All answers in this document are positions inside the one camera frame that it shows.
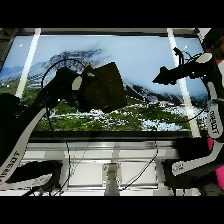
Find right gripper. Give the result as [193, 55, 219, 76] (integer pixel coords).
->
[152, 65, 178, 86]

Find dark garment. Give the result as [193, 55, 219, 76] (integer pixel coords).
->
[77, 61, 129, 115]

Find pink garment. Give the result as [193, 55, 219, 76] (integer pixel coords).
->
[207, 137, 224, 192]

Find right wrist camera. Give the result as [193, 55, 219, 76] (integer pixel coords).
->
[172, 46, 187, 68]

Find black cable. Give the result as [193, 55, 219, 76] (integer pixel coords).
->
[119, 128, 160, 192]
[40, 58, 88, 197]

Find silver frame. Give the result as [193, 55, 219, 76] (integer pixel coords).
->
[19, 139, 205, 197]

